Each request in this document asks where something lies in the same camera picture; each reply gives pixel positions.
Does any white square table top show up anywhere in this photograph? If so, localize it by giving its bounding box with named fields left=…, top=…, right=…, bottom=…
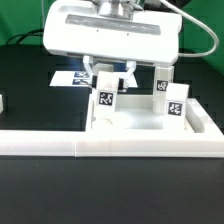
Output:
left=85, top=94, right=196, bottom=135

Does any white part at left edge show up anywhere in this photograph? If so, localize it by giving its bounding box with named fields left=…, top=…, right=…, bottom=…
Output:
left=0, top=94, right=4, bottom=114

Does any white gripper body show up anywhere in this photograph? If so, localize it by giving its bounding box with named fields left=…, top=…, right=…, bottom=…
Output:
left=43, top=0, right=182, bottom=66

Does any white sheet with tags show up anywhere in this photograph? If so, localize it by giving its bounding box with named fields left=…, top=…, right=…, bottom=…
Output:
left=49, top=71, right=138, bottom=88

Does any white L-shaped obstacle fence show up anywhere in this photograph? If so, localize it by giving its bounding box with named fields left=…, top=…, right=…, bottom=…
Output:
left=0, top=99, right=224, bottom=158

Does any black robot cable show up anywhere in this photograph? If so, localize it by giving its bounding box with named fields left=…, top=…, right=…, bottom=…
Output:
left=4, top=29, right=48, bottom=46

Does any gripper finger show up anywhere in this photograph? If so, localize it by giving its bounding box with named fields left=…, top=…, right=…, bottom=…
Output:
left=118, top=61, right=137, bottom=92
left=83, top=55, right=97, bottom=88

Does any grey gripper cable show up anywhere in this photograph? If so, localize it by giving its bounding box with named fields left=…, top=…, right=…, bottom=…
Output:
left=159, top=0, right=220, bottom=58

